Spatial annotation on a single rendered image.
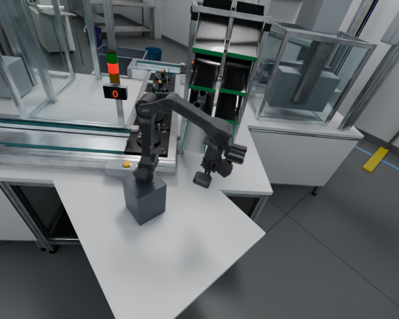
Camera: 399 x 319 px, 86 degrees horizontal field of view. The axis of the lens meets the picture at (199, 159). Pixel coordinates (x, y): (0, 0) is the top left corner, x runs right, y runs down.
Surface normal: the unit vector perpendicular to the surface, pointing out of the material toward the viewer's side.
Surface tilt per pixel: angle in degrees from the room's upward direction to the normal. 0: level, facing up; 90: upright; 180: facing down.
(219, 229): 0
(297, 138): 90
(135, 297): 0
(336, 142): 90
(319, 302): 0
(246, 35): 25
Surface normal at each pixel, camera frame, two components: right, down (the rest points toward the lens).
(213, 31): 0.07, -0.40
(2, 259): 0.14, -0.75
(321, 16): 0.04, 0.66
